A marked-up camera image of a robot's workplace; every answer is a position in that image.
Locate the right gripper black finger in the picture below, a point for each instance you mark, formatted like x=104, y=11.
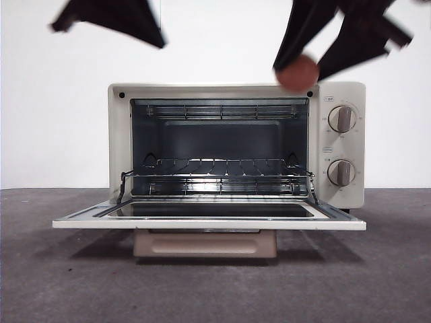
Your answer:
x=360, y=37
x=309, y=27

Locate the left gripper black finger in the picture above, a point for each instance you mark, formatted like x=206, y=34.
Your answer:
x=124, y=17

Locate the brown egg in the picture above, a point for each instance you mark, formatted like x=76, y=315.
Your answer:
x=299, y=75

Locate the temperature knob with beige grip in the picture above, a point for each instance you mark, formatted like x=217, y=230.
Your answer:
x=342, y=119

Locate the cream Toshiba toaster oven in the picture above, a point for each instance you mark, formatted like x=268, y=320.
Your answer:
x=336, y=144

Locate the upper heating element guard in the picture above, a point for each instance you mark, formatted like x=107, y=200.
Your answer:
x=220, y=111

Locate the heating element guard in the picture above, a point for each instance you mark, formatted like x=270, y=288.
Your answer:
x=220, y=111
x=220, y=186

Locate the timer knob with beige grip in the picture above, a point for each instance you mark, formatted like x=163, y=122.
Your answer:
x=341, y=172

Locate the lower heating element guard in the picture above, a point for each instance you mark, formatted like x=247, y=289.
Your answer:
x=220, y=186

